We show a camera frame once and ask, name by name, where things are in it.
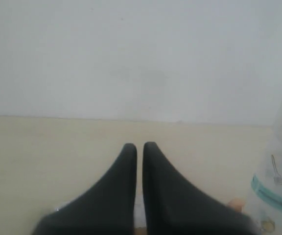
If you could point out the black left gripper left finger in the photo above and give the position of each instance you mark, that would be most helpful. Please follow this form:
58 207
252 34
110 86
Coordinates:
107 208

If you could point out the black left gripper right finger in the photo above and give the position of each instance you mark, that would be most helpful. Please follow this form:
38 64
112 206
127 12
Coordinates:
174 206

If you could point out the printed white paper towel roll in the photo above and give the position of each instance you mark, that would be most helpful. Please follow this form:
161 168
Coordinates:
264 202

